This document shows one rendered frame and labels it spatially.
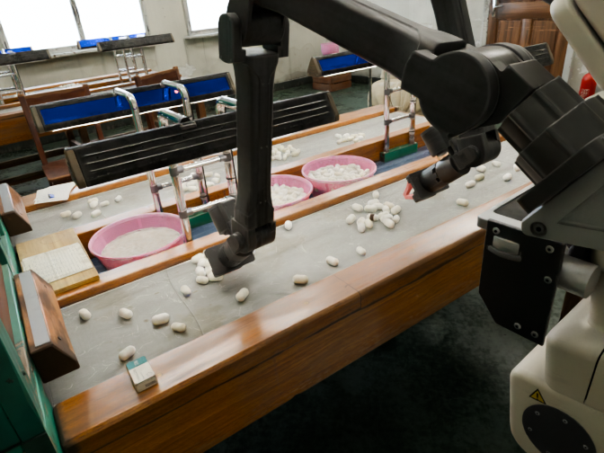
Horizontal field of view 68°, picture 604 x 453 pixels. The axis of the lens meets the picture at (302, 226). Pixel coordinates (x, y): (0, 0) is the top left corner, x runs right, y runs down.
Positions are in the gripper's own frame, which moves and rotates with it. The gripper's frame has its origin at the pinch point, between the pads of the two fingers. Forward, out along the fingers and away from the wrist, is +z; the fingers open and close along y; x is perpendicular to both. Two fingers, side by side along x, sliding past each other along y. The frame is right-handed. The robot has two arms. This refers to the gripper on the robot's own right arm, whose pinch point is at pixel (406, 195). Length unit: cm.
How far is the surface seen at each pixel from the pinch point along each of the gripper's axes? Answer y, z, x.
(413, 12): -411, 282, -257
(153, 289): 61, 24, -4
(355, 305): 29.1, -3.0, 18.2
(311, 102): 15.4, -1.5, -29.5
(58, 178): 60, 196, -110
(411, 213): -11.3, 14.0, 3.7
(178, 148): 50, -1, -26
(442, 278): 0.8, 0.8, 22.4
